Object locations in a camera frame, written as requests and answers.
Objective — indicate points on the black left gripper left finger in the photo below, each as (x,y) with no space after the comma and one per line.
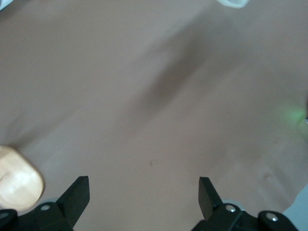
(75,199)

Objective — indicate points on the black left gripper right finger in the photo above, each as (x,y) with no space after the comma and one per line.
(207,199)

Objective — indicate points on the white faceted cup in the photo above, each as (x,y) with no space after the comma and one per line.
(232,3)

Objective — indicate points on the wooden cup rack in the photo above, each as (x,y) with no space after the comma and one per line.
(16,180)

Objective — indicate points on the brown table cover sheet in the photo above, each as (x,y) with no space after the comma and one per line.
(154,96)

